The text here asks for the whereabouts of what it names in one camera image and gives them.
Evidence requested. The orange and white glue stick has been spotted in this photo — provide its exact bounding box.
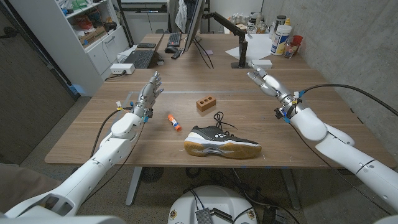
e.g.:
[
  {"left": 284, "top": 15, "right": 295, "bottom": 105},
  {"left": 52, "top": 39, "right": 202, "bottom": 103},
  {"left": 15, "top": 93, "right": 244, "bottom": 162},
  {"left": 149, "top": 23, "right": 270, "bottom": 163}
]
[{"left": 167, "top": 114, "right": 183, "bottom": 133}]

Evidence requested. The cardboard box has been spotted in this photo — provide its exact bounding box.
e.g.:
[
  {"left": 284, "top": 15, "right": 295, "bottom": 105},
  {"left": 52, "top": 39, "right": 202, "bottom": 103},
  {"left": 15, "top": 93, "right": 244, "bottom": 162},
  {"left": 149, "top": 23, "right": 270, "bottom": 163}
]
[{"left": 78, "top": 26, "right": 108, "bottom": 48}]

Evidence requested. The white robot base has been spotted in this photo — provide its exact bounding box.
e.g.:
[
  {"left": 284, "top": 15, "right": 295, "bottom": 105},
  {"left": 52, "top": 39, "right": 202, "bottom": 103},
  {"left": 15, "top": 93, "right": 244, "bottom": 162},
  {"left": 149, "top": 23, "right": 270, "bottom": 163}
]
[{"left": 167, "top": 185, "right": 259, "bottom": 224}]

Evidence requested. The black and white sneaker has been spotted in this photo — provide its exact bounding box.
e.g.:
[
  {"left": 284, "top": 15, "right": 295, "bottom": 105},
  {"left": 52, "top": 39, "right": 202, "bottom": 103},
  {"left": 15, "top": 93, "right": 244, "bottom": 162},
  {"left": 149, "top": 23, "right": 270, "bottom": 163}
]
[{"left": 183, "top": 111, "right": 262, "bottom": 160}]

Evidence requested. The white shelf cabinet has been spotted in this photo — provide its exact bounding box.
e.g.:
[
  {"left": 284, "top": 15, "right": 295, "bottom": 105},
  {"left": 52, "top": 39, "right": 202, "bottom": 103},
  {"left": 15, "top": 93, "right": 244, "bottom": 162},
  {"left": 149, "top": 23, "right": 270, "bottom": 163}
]
[{"left": 8, "top": 0, "right": 131, "bottom": 97}]

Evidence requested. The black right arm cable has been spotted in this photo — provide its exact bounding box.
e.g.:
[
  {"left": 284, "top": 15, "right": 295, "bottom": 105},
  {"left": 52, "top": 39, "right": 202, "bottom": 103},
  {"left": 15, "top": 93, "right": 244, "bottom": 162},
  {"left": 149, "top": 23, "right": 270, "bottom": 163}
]
[{"left": 287, "top": 83, "right": 398, "bottom": 217}]

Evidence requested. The clear glass jar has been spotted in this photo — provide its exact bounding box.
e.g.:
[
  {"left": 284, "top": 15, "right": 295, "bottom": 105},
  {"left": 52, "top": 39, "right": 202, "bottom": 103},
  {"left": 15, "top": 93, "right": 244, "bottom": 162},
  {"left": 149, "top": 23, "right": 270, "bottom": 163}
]
[{"left": 283, "top": 42, "right": 299, "bottom": 59}]

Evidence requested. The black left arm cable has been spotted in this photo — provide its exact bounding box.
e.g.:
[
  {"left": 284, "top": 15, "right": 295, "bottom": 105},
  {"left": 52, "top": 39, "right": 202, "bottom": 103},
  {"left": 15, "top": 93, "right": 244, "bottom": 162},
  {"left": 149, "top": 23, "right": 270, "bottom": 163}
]
[{"left": 81, "top": 106, "right": 147, "bottom": 206}]

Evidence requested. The brown brick block with holes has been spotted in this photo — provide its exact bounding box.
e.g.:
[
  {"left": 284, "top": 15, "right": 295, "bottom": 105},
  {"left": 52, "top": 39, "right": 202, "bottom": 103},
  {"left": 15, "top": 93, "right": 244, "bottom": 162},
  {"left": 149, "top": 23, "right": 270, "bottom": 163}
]
[{"left": 195, "top": 95, "right": 217, "bottom": 113}]

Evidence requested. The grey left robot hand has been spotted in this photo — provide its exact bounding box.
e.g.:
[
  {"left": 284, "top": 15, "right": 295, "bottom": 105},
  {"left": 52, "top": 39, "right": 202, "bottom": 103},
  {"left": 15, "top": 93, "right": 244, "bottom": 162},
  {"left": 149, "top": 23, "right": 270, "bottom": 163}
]
[{"left": 132, "top": 70, "right": 165, "bottom": 123}]

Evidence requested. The black laptop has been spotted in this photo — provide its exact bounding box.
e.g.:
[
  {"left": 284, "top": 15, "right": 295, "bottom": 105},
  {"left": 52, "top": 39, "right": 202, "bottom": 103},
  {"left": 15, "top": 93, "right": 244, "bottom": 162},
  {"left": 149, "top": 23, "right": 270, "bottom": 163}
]
[{"left": 123, "top": 33, "right": 165, "bottom": 70}]

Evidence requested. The black remote control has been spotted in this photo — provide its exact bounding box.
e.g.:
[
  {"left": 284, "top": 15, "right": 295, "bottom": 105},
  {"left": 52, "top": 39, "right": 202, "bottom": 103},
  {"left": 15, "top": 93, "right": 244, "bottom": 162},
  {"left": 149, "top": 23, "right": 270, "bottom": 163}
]
[{"left": 170, "top": 48, "right": 185, "bottom": 60}]

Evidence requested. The white flat box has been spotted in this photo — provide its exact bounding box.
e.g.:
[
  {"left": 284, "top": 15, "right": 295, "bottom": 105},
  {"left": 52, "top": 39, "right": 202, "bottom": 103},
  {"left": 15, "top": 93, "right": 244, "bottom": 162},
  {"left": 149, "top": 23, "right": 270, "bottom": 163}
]
[{"left": 251, "top": 58, "right": 273, "bottom": 70}]

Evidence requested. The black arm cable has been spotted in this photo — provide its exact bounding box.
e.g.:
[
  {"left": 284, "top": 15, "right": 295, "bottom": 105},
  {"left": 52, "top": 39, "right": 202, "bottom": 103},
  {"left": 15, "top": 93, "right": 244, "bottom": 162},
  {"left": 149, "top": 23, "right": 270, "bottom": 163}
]
[
  {"left": 81, "top": 106, "right": 147, "bottom": 206},
  {"left": 287, "top": 83, "right": 398, "bottom": 217}
]

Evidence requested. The computer monitor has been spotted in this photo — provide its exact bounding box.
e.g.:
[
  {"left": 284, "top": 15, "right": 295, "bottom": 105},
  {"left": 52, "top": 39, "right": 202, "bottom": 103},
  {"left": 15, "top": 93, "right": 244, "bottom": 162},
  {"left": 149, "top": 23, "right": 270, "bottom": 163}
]
[{"left": 183, "top": 0, "right": 206, "bottom": 53}]

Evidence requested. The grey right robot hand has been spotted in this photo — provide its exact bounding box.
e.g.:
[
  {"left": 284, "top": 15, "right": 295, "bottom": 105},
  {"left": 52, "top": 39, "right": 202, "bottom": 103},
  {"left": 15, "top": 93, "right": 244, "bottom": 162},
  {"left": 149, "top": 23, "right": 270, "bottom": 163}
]
[{"left": 247, "top": 63, "right": 303, "bottom": 121}]

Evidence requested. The red plastic cup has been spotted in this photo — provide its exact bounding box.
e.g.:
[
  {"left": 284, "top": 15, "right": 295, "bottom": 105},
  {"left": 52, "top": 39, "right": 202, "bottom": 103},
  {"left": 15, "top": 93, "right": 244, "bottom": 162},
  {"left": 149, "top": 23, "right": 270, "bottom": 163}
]
[{"left": 292, "top": 34, "right": 304, "bottom": 50}]

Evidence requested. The white wipes canister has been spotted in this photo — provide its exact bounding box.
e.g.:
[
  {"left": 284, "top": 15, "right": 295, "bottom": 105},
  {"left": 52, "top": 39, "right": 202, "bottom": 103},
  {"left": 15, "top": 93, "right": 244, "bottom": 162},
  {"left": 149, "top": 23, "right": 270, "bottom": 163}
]
[{"left": 270, "top": 24, "right": 293, "bottom": 57}]

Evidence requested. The white paper sheet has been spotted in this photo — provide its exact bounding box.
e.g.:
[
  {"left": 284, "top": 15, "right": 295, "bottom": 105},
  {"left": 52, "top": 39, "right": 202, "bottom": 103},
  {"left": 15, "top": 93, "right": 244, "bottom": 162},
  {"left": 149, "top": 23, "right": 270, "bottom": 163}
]
[{"left": 224, "top": 33, "right": 274, "bottom": 61}]

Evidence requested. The black keyboard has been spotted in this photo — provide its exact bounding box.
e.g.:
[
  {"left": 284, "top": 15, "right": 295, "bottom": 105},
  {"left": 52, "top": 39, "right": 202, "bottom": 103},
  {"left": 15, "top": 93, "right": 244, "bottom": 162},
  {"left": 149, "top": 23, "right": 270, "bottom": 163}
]
[{"left": 167, "top": 32, "right": 182, "bottom": 48}]

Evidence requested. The white power strip box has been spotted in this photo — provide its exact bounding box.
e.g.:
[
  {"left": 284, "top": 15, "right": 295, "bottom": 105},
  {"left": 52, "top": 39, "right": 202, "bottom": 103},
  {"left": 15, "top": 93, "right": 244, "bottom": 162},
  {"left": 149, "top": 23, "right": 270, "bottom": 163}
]
[{"left": 109, "top": 63, "right": 136, "bottom": 75}]

